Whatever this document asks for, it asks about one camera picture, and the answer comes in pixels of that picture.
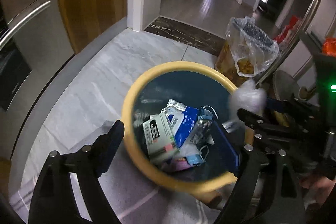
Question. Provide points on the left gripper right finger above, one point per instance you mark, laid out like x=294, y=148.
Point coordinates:
x=281, y=199

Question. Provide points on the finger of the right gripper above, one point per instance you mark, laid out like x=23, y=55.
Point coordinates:
x=251, y=120
x=284, y=107

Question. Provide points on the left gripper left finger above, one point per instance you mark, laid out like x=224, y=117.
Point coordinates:
x=53, y=199

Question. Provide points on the white tissue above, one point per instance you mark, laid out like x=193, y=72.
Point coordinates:
x=248, y=97

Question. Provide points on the light blue face mask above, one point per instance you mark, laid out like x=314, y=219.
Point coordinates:
x=200, y=139

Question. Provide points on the blue white wipes packet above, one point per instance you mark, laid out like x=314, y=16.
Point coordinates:
x=182, y=119

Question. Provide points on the pink purple wrapper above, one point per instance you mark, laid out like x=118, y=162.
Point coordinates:
x=177, y=165

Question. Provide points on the person's right hand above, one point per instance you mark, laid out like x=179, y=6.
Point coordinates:
x=319, y=188

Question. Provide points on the round metal pot lid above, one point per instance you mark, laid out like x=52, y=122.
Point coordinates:
x=284, y=86

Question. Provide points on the clear plastic bag with food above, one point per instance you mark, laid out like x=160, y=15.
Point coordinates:
x=247, y=51

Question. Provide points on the blue bin with yellow rim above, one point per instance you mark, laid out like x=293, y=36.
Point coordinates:
x=194, y=85

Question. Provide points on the grey striped floor mat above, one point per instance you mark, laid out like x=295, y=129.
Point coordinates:
x=134, y=198

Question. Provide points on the stainless steel built-in oven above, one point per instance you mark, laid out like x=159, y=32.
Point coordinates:
x=34, y=47

